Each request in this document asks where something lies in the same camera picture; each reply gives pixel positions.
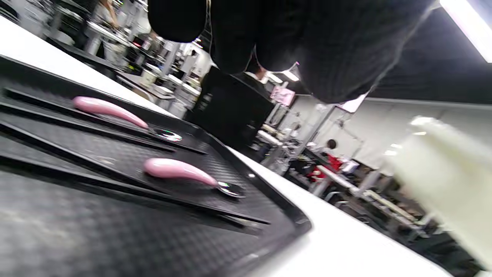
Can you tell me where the person's left hand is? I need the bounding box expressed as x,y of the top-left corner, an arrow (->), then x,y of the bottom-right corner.
148,0 -> 439,104

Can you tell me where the black chopstick utensil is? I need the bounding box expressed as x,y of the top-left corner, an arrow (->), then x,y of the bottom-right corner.
3,87 -> 209,155
77,169 -> 271,225
0,120 -> 166,191
0,102 -> 178,152
0,154 -> 266,236

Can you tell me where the pink handled spoon utensil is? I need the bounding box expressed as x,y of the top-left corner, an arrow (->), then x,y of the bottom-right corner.
143,157 -> 246,199
72,95 -> 184,142

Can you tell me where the blue sliding lunch box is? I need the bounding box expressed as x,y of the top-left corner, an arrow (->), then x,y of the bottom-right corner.
384,115 -> 492,272

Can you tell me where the small pink screen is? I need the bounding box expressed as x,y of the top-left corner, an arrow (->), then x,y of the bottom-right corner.
269,85 -> 296,107

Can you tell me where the black mesh office chair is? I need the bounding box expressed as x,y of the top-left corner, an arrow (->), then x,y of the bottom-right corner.
192,67 -> 275,150

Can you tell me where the red backpack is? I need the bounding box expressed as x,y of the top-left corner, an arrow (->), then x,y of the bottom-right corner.
307,153 -> 343,182

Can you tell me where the white flat box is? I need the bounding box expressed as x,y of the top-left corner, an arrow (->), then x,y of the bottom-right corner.
154,84 -> 176,97

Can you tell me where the white paper cup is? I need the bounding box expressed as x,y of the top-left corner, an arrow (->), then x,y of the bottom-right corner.
140,68 -> 158,86

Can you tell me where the brown side table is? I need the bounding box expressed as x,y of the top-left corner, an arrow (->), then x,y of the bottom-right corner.
115,73 -> 177,101

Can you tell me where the black plastic tray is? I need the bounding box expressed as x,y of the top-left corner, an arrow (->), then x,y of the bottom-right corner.
0,54 -> 312,277

